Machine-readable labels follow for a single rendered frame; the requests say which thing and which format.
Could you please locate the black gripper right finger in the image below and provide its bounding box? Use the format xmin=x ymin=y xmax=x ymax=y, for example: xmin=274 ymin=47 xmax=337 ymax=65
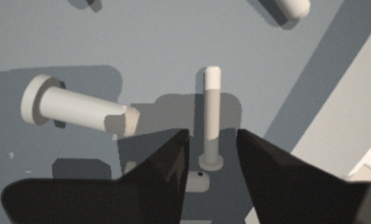
xmin=236 ymin=128 xmax=371 ymax=224

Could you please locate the white headed pin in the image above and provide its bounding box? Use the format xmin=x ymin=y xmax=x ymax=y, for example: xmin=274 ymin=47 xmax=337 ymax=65
xmin=21 ymin=74 xmax=140 ymax=137

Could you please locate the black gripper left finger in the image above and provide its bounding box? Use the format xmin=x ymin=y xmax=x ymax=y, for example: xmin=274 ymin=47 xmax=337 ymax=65
xmin=1 ymin=129 xmax=189 ymax=224

